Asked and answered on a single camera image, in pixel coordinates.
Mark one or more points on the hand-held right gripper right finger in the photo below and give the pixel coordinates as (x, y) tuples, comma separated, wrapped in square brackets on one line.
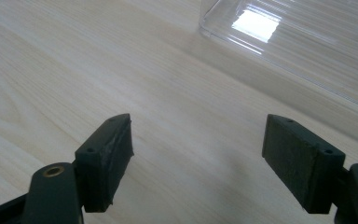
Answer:
[(301, 168)]

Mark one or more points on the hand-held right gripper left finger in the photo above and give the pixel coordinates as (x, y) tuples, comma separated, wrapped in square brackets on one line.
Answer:
[(104, 168)]

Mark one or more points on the clear plastic box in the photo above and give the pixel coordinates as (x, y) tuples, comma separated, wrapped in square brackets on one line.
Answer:
[(317, 53)]

